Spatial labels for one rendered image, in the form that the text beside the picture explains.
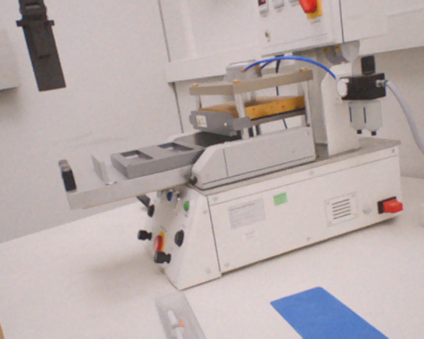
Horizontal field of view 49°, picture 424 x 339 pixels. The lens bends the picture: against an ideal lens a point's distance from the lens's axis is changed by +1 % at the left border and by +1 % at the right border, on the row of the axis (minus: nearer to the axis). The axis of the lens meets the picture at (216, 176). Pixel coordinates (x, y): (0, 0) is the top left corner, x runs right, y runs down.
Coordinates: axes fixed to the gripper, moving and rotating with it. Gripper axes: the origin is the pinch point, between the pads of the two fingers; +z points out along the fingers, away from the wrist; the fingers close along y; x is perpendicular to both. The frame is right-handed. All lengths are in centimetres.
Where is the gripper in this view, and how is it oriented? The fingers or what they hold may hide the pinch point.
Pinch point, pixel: (44, 58)
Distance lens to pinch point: 55.8
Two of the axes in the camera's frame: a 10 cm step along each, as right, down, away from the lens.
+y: 3.4, 1.6, -9.3
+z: 1.7, 9.6, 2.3
